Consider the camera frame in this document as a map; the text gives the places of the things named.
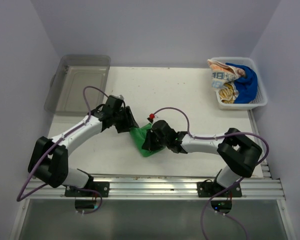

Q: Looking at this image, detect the blue cloth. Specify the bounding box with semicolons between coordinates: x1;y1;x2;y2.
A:
226;62;258;104

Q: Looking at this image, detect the white perforated plastic basket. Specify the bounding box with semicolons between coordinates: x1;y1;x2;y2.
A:
210;57;268;111

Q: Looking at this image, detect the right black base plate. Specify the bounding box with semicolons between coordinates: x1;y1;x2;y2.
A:
196;179;243;198

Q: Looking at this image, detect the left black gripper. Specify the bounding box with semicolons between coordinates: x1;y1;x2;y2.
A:
112;105;138;133

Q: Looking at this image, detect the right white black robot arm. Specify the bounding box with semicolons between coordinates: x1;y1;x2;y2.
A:
141;120;263;197

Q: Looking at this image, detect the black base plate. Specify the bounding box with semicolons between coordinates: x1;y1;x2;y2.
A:
196;179;243;198
64;181;110;198

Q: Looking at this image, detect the printed patterned towel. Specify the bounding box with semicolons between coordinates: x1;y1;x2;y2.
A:
207;59;246;91

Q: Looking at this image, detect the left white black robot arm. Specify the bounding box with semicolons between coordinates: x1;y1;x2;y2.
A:
28;95;138;197

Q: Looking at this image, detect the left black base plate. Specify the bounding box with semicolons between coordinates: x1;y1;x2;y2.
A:
64;181;110;198

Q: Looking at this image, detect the green microfiber towel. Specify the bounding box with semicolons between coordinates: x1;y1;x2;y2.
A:
129;123;165;158

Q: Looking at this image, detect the aluminium mounting rail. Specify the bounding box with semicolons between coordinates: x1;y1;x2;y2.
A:
22;174;286;201

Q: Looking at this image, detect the yellow striped cloth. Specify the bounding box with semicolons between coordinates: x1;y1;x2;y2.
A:
218;83;239;104

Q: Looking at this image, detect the clear grey plastic bin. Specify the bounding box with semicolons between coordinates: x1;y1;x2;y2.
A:
44;54;111;117

